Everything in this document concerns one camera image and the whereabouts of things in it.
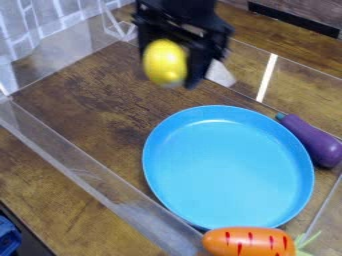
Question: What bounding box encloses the blue round plastic tray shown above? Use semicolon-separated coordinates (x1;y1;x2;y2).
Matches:
141;105;315;230

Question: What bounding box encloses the purple toy eggplant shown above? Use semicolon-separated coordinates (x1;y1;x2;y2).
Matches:
275;113;342;168

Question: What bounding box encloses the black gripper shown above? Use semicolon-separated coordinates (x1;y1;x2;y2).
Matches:
132;0;234;89

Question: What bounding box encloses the clear acrylic enclosure wall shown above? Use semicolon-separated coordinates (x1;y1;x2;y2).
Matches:
0;1;342;256

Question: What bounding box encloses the blue object at corner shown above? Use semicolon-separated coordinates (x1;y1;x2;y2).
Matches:
0;215;21;256

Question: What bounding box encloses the orange toy carrot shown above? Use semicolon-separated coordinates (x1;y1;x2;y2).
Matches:
201;227;296;256

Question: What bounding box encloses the yellow toy lemon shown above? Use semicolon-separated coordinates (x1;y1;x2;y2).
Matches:
143;39;187;87

